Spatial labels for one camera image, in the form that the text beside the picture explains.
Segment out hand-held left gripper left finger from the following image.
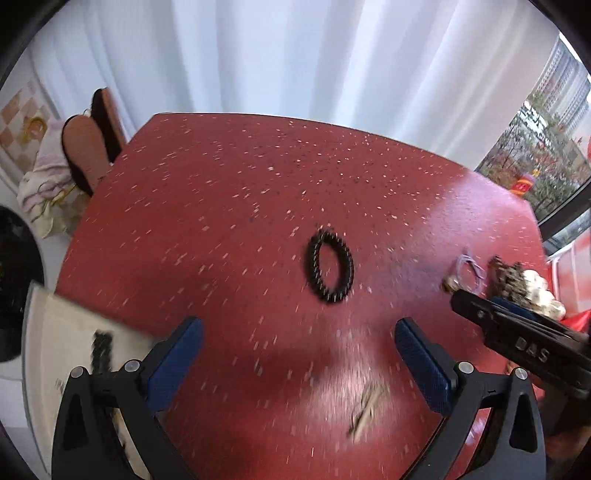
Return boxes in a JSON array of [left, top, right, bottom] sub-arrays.
[[52, 316, 205, 480]]

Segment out white washing machine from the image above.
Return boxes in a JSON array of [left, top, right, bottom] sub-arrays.
[[0, 203, 47, 384]]

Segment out cream tray with grey rim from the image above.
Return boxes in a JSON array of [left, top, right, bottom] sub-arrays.
[[22, 281, 160, 480]]

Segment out white pink striped towel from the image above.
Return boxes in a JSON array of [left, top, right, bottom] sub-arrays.
[[17, 117, 93, 238]]

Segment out yellow curved umbrella handle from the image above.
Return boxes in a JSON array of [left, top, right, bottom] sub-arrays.
[[22, 116, 48, 141]]

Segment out white curtain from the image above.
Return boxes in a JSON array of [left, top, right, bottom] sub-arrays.
[[28, 0, 566, 174]]

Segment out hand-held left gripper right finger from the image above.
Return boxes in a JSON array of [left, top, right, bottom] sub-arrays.
[[394, 316, 547, 480]]

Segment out purple hair tie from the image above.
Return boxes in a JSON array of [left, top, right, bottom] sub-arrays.
[[455, 249, 488, 294]]

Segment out black spiral hair tie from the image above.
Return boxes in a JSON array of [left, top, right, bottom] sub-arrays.
[[305, 224, 355, 305]]

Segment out window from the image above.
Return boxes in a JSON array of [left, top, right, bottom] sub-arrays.
[[475, 32, 591, 245]]

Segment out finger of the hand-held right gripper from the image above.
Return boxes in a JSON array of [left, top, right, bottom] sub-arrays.
[[489, 296, 578, 341], [451, 289, 591, 365]]

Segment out brown hair clip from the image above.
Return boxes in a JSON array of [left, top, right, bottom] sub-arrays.
[[346, 382, 389, 439]]

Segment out black hair claw clip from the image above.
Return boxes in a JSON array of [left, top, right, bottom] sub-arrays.
[[90, 329, 115, 376]]

